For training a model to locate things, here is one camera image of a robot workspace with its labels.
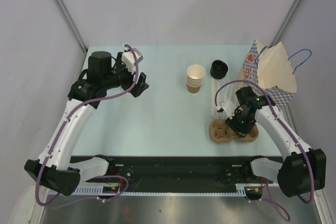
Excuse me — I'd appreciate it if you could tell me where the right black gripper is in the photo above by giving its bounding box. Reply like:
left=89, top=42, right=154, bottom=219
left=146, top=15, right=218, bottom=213
left=225, top=108, right=255, bottom=138

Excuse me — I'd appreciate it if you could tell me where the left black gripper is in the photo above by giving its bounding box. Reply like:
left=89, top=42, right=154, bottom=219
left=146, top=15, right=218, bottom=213
left=102, top=52, right=148, bottom=97

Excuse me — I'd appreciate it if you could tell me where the blue checkered paper bag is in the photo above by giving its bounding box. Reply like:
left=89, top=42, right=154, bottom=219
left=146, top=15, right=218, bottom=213
left=237, top=40, right=312, bottom=110

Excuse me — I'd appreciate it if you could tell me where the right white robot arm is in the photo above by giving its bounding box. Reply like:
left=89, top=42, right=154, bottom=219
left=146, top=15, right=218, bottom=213
left=226, top=87, right=326, bottom=197

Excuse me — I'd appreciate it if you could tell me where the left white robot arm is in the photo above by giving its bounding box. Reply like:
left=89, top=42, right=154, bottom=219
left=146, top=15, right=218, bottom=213
left=24, top=44, right=149, bottom=196

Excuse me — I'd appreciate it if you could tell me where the brown cardboard cup carrier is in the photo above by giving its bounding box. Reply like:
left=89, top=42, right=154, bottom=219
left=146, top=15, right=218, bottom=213
left=209, top=119, right=259, bottom=144

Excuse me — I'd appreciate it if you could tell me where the white wrapped straw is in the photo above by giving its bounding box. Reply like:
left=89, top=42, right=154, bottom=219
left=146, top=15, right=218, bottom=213
left=211, top=78, right=216, bottom=117
left=215, top=81, right=222, bottom=118
left=230, top=83, right=240, bottom=106
left=223, top=84, right=233, bottom=103

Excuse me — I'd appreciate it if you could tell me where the stack of brown paper cups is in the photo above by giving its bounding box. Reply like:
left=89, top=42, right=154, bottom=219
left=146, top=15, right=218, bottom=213
left=186, top=65, right=205, bottom=93

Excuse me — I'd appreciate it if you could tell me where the stack of black lids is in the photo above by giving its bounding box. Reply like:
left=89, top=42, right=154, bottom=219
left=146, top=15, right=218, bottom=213
left=210, top=60, right=228, bottom=80

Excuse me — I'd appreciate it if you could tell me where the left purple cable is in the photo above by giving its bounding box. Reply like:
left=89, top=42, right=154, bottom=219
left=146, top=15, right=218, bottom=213
left=35, top=43, right=139, bottom=207

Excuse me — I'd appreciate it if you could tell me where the purple cable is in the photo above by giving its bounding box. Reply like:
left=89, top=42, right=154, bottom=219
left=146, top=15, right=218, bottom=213
left=35, top=43, right=139, bottom=207
left=214, top=80, right=316, bottom=222

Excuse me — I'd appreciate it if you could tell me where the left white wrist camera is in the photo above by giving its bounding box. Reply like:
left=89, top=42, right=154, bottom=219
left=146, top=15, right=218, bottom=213
left=121, top=48, right=143, bottom=74

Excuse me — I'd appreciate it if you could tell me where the white cable duct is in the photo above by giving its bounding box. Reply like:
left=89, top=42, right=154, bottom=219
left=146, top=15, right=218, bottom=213
left=48, top=183, right=250, bottom=197

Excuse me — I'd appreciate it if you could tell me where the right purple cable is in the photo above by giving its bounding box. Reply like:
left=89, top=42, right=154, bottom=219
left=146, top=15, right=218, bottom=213
left=214, top=80, right=316, bottom=222

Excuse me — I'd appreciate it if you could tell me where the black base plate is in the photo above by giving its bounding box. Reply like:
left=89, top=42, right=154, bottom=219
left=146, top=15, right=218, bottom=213
left=70, top=155, right=279, bottom=186

